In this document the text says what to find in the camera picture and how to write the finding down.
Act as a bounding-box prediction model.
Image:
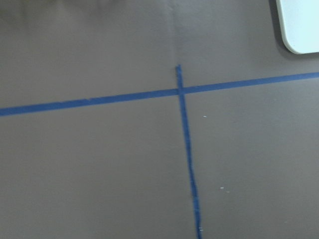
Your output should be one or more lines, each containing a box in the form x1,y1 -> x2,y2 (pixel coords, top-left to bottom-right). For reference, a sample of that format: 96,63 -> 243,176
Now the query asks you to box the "cream bear tray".
276,0 -> 319,54

